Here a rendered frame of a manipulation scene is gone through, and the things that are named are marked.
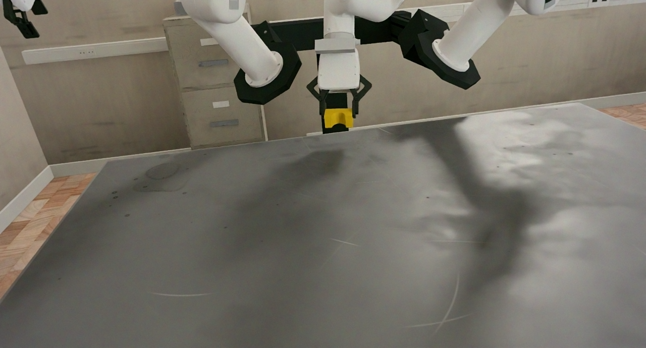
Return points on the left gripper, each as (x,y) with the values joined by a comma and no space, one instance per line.
(339,73)

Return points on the yellow arch block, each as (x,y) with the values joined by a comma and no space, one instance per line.
(338,116)

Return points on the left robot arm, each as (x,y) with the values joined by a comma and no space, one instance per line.
(470,32)

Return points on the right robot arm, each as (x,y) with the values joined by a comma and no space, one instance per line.
(223,20)

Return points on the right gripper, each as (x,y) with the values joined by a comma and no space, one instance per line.
(26,27)

